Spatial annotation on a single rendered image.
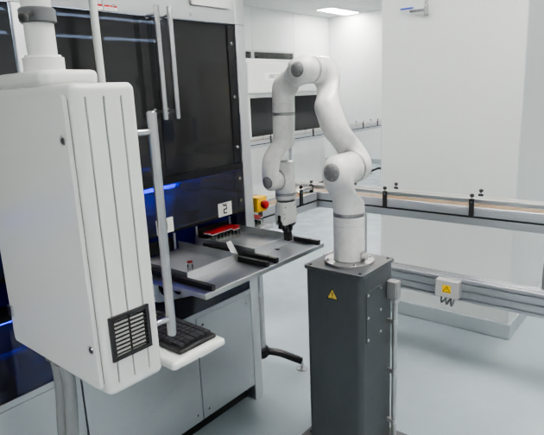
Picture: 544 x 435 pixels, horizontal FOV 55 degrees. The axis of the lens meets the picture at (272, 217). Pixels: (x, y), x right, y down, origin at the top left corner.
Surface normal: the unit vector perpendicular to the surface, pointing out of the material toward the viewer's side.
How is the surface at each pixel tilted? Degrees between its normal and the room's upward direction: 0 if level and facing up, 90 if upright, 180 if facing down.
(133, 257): 90
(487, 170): 90
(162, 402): 90
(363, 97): 90
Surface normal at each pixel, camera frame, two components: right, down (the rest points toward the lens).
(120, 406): 0.78, 0.11
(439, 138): -0.63, 0.21
